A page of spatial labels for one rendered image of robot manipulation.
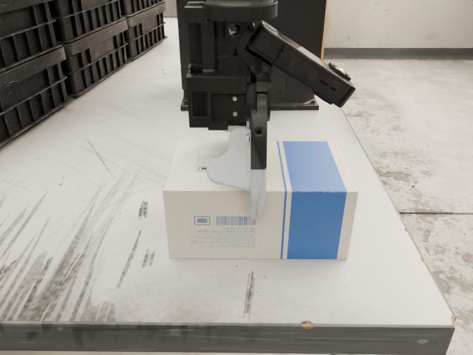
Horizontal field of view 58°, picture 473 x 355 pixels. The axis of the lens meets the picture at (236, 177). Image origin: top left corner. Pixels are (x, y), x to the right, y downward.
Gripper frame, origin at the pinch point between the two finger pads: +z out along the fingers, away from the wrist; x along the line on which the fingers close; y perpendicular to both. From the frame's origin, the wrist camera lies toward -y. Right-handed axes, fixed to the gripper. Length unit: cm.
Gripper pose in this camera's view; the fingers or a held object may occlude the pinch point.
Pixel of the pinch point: (257, 183)
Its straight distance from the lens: 50.4
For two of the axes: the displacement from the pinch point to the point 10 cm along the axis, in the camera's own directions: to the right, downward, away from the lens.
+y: -10.0, 0.0, 0.1
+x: -0.1, 5.0, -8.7
